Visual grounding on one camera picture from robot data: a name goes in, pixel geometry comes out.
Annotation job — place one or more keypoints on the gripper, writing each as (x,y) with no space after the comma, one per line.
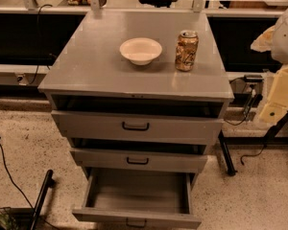
(285,37)

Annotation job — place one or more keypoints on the orange soda can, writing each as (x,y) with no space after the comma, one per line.
(186,50)

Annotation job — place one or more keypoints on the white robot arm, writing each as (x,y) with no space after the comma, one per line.
(275,40)

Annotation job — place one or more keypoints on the grey drawer cabinet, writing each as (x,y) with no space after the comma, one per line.
(91,75)

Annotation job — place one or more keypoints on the grey top drawer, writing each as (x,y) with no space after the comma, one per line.
(138,128)

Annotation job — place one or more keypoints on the grey drawer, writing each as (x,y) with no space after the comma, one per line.
(139,160)
(138,199)
(138,128)

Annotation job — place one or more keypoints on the grey middle drawer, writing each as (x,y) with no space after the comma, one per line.
(139,160)

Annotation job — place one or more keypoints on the grey bottom drawer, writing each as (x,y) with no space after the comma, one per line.
(138,199)

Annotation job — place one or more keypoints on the black power adapter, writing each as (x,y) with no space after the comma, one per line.
(253,78)

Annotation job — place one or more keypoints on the white bowl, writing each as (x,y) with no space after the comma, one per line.
(140,50)

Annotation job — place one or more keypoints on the black floor stand leg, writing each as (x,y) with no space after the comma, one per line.
(48,182)

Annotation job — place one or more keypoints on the black table frame leg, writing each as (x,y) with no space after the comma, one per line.
(270,138)

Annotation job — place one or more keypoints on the black wire basket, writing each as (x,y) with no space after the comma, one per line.
(7,221)

